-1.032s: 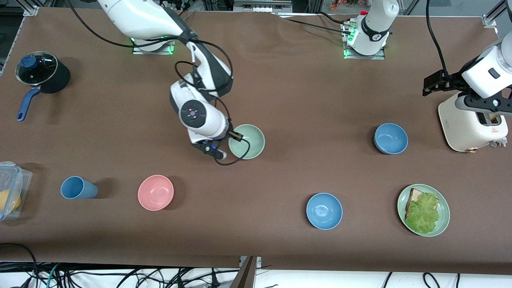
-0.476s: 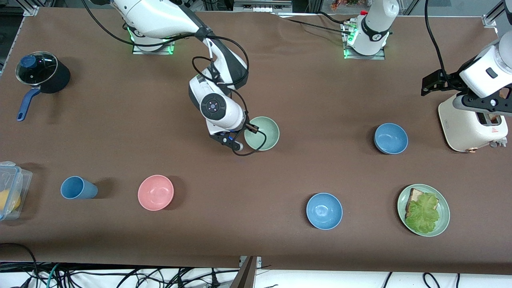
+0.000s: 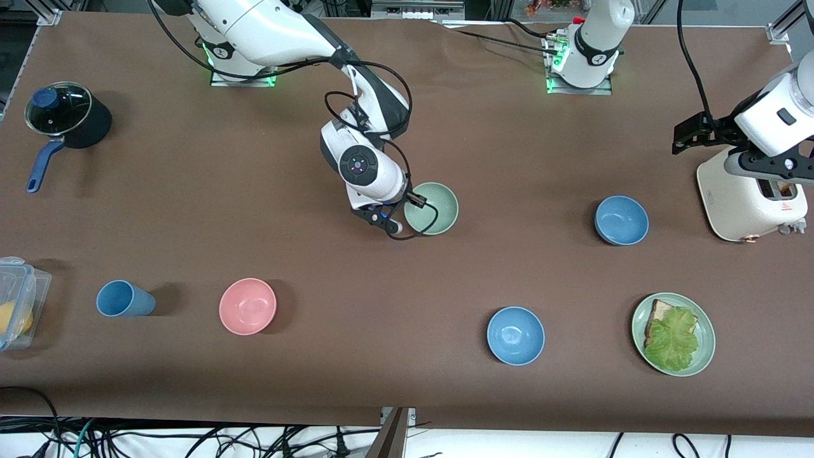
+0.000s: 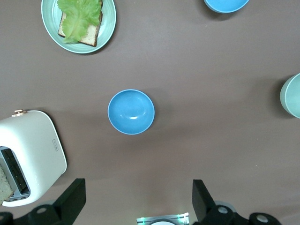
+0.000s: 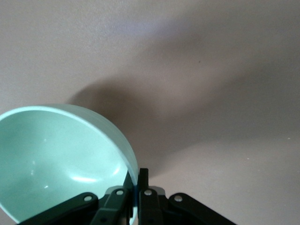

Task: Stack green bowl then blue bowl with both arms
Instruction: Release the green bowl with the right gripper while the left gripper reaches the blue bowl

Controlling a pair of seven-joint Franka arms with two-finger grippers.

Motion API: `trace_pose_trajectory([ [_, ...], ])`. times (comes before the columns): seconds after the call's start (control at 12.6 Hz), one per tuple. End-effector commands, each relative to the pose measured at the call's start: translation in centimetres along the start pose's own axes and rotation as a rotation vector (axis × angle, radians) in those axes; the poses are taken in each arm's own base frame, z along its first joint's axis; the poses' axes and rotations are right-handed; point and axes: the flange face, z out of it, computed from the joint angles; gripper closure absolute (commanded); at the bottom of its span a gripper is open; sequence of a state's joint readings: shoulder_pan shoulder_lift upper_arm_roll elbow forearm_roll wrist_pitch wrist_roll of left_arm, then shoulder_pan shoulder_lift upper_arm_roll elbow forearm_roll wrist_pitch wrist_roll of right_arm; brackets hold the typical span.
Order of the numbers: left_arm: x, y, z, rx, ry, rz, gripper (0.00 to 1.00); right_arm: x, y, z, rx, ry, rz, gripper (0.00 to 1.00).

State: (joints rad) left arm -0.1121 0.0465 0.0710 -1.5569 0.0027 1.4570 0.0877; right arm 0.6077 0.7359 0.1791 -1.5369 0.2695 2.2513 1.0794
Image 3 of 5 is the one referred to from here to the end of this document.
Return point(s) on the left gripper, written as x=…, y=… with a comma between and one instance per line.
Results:
x=713, y=130

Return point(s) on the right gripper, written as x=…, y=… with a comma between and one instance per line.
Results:
x=407, y=194

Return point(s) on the green bowl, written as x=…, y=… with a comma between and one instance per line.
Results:
x=442, y=207

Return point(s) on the blue bowl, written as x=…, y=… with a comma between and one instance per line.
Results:
x=621, y=219
x=515, y=336

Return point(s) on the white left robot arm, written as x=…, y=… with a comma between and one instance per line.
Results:
x=594, y=38

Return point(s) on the pink bowl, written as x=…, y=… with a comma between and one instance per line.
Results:
x=248, y=306

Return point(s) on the white toaster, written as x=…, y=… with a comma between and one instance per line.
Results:
x=731, y=197

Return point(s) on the brown wholegrain bread slice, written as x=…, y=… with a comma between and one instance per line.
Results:
x=787, y=189

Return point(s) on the white bread slice dark crust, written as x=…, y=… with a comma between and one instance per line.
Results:
x=661, y=310

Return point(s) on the grey equipment box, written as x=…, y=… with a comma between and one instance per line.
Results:
x=416, y=9

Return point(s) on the green lettuce leaf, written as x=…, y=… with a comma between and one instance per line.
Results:
x=671, y=340

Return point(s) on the green plate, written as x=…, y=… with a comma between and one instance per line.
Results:
x=704, y=350

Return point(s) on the blue ribbed cup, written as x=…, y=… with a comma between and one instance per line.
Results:
x=124, y=299

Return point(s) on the clear plastic container blue lid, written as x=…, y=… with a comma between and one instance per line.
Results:
x=38, y=286

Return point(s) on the yellow food item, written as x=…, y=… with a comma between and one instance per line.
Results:
x=13, y=318

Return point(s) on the aluminium frame profile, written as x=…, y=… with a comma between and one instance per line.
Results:
x=785, y=25
x=51, y=13

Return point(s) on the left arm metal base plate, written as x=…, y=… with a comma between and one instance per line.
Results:
x=579, y=92

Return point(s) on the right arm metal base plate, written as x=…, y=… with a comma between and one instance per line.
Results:
x=241, y=83

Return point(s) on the silver metal bracket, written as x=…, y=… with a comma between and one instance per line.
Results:
x=412, y=415

